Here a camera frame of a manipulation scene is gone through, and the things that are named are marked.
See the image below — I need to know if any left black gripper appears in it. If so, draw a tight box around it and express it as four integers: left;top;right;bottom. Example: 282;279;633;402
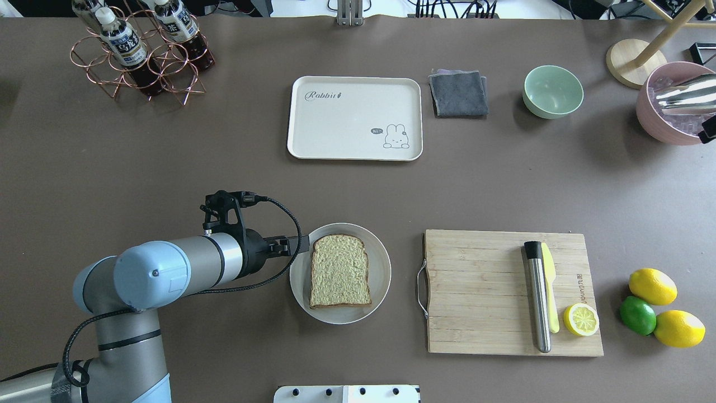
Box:
241;229;311;278

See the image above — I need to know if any bread slice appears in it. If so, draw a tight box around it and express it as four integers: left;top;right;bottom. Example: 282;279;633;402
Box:
309;234;373;309

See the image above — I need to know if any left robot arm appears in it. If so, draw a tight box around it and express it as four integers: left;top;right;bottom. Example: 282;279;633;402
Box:
2;230;308;402

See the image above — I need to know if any cream rabbit serving tray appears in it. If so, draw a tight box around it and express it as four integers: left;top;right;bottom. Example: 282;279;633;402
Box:
286;76;423;162

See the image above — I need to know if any steel ice scoop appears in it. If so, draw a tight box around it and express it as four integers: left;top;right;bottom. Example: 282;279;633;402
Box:
655;73;715;115

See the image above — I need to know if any pink bowl with ice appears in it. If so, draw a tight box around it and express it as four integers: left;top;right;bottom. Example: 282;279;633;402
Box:
636;61;714;146

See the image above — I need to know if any white round plate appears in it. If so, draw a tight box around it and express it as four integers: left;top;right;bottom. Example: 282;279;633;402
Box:
289;223;392;326

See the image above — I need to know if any wooden cup stand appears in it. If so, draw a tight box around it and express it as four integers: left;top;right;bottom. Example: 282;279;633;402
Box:
606;1;714;90

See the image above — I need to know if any mint green bowl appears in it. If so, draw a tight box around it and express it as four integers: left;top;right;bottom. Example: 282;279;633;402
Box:
522;65;584;119

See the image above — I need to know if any whole lemon upper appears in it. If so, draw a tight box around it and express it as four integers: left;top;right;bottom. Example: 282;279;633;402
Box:
628;268;678;306

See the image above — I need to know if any whole lemon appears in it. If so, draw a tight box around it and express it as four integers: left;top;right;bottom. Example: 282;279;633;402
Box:
653;310;706;349
628;268;678;306

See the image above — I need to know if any bamboo cutting board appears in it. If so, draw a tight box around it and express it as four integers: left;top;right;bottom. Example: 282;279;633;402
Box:
424;229;596;357

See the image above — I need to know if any green lime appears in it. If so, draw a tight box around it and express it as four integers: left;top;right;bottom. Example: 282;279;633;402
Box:
619;296;657;336

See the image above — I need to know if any whole lemon lower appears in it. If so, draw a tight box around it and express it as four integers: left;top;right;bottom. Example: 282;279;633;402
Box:
653;310;706;349

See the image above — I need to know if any yellow plastic knife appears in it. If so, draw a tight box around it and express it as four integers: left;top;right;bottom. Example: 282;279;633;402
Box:
540;242;560;334

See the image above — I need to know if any folded grey cloth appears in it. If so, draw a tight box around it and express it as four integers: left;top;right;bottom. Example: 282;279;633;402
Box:
428;69;490;118

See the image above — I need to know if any half lemon slice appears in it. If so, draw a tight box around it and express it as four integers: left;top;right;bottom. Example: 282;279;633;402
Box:
563;303;600;336

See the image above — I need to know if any tea bottle right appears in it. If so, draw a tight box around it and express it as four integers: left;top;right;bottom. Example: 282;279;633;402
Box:
153;1;215;72

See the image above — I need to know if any tea bottle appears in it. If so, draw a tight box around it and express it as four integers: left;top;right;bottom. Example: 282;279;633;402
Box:
95;7;163;97
71;0;106;34
153;1;215;72

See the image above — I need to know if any tea bottle front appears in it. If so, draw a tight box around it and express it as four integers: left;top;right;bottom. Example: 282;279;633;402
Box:
95;7;163;97

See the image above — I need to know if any tea bottle left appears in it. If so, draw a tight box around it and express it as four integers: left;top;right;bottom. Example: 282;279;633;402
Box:
71;0;106;34

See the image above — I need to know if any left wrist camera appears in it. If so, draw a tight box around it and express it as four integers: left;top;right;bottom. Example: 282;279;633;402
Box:
200;190;269;239

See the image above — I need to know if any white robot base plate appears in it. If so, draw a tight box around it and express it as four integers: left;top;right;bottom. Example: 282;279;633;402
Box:
273;383;421;402

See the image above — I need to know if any copper wire bottle rack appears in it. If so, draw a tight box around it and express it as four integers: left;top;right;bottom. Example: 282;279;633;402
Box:
70;1;208;105

